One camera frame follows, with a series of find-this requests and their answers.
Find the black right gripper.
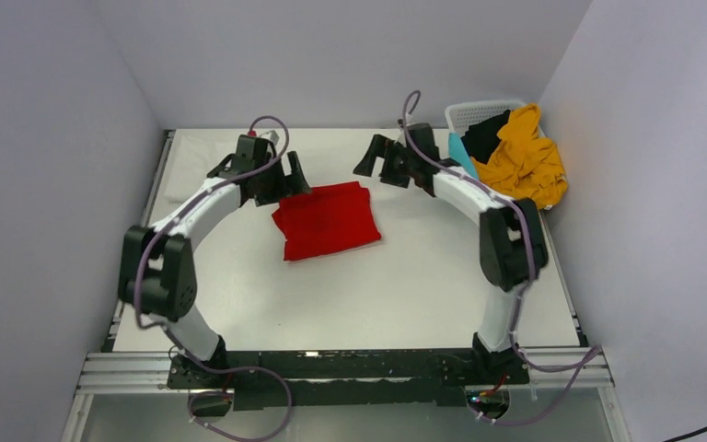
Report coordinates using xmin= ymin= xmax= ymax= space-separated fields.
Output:
xmin=354 ymin=134 xmax=418 ymax=189

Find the red t-shirt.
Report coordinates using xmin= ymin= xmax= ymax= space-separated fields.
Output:
xmin=272 ymin=181 xmax=382 ymax=262

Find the black t-shirt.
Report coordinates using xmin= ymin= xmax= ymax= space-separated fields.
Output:
xmin=461 ymin=110 xmax=511 ymax=164

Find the white plastic laundry basket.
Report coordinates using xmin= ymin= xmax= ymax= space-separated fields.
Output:
xmin=444 ymin=99 xmax=547 ymax=205

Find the folded white t-shirt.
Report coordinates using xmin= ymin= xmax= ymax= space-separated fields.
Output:
xmin=164 ymin=135 xmax=237 ymax=204

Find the yellow t-shirt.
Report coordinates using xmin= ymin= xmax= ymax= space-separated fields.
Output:
xmin=471 ymin=103 xmax=568 ymax=209

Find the aluminium frame rail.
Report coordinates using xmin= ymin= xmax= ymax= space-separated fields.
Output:
xmin=77 ymin=347 xmax=614 ymax=394

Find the teal t-shirt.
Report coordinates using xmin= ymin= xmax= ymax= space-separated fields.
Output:
xmin=447 ymin=132 xmax=478 ymax=179

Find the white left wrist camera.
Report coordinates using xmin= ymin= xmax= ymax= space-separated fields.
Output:
xmin=247 ymin=130 xmax=280 ymax=145

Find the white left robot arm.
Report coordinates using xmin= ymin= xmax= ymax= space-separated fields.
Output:
xmin=118 ymin=134 xmax=311 ymax=387

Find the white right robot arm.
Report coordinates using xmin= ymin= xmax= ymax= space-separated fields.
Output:
xmin=353 ymin=123 xmax=549 ymax=382

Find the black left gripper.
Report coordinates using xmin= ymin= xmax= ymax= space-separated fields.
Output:
xmin=255 ymin=152 xmax=310 ymax=207

